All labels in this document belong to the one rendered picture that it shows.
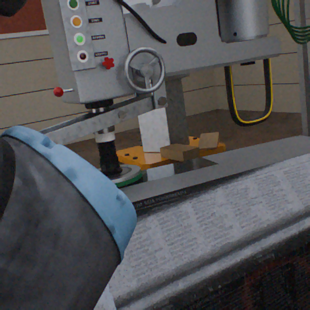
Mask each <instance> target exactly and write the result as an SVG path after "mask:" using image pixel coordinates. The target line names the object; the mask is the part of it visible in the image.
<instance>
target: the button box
mask: <svg viewBox="0 0 310 310"><path fill-rule="evenodd" d="M78 1H79V8H78V9H76V10H71V9H69V8H68V4H67V2H68V0H57V3H58V10H59V16H60V20H61V26H62V30H63V34H64V40H65V47H66V51H67V58H68V64H69V68H70V71H78V70H86V69H91V68H96V61H95V56H94V50H93V43H92V38H91V31H90V24H89V20H88V17H87V9H86V5H85V0H78ZM74 15H78V16H80V18H81V19H82V25H81V26H80V27H78V28H76V27H73V26H72V25H71V22H70V21H71V17H72V16H74ZM77 33H82V34H83V35H84V36H85V42H84V44H83V45H77V44H76V43H75V41H74V40H73V38H74V36H75V35H76V34H77ZM80 51H86V52H87V53H88V60H87V61H86V62H84V63H82V62H80V61H79V60H78V58H77V55H78V53H79V52H80Z"/></svg>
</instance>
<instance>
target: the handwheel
mask: <svg viewBox="0 0 310 310"><path fill-rule="evenodd" d="M139 53H150V54H152V55H153V56H155V58H154V59H153V60H152V61H151V62H150V63H149V64H141V65H137V64H135V63H132V62H131V61H132V59H133V58H134V56H135V55H137V54H139ZM158 62H159V65H160V77H159V80H158V81H157V82H156V85H154V86H153V87H150V81H149V77H150V76H151V75H152V74H153V66H154V65H156V64H157V63H158ZM130 67H131V68H134V69H135V73H136V74H138V75H139V76H140V77H142V78H144V81H145V88H140V87H137V86H136V85H135V83H134V82H133V81H132V80H131V77H130ZM124 76H125V79H126V82H127V83H128V85H129V87H130V88H131V89H132V90H134V91H136V92H138V93H142V94H148V93H153V92H155V91H156V90H158V89H159V88H160V86H161V85H162V83H163V81H164V79H165V63H164V61H163V58H162V56H161V55H160V54H159V53H158V52H157V51H156V50H154V49H152V48H149V47H139V48H136V49H134V50H133V51H132V52H131V53H130V54H129V55H128V56H127V58H126V61H125V64H124Z"/></svg>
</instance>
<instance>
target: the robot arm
mask: <svg viewBox="0 0 310 310"><path fill-rule="evenodd" d="M27 1H28V0H0V17H3V18H11V17H12V16H14V15H15V14H17V12H18V11H20V10H21V9H22V8H23V7H24V5H25V4H26V3H27ZM136 221H137V217H136V212H135V209H134V206H133V205H132V203H131V202H130V200H129V198H128V197H127V196H126V195H125V193H124V192H122V191H121V190H119V189H118V188H117V187H116V185H115V184H114V183H113V182H112V181H111V180H110V179H109V178H107V177H106V176H105V175H103V174H102V173H101V172H100V171H99V170H98V169H97V168H96V167H94V166H93V165H91V164H90V163H88V162H87V161H86V160H84V159H83V158H81V157H80V156H79V155H77V154H76V153H74V152H73V151H72V150H70V149H68V148H66V147H65V146H63V145H61V144H58V145H56V144H55V143H53V141H52V140H50V139H49V138H48V136H46V135H44V134H41V133H39V132H37V131H35V130H33V129H32V128H28V127H24V126H19V125H15V126H12V127H10V128H8V129H7V130H5V131H4V132H3V133H2V134H1V136H0V310H94V307H95V306H96V304H97V302H98V301H99V298H100V297H101V295H102V294H103V292H104V290H105V288H106V286H107V284H108V282H109V281H110V279H111V277H112V276H113V274H114V272H115V270H116V268H117V267H118V265H120V263H121V262H122V260H123V258H124V254H125V250H126V248H127V246H128V243H129V241H130V239H131V236H132V234H133V232H134V230H135V227H136Z"/></svg>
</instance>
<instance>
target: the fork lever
mask: <svg viewBox="0 0 310 310"><path fill-rule="evenodd" d="M158 102H159V105H163V106H164V105H165V104H166V102H167V100H166V98H165V97H163V96H161V97H160V98H159V100H158ZM109 108H115V109H113V110H110V111H106V112H104V113H103V114H100V115H97V116H95V117H91V118H88V114H85V115H83V116H79V117H76V118H74V119H70V120H67V121H65V122H61V123H59V124H56V125H53V126H50V127H47V128H44V130H40V131H38V132H39V133H41V134H44V135H46V136H48V138H49V139H50V140H52V141H53V143H55V144H56V145H58V144H61V145H63V144H65V143H69V142H70V141H72V140H75V139H78V138H81V137H84V136H86V135H89V134H91V133H95V132H97V131H100V130H103V129H105V128H109V127H110V126H112V125H115V124H118V123H120V122H123V121H126V120H128V119H131V118H134V117H136V116H140V115H142V114H145V113H148V112H150V111H151V110H155V106H154V97H153V95H151V93H148V94H140V95H137V96H134V97H132V98H130V99H127V100H125V101H121V102H118V103H116V104H113V105H112V106H109Z"/></svg>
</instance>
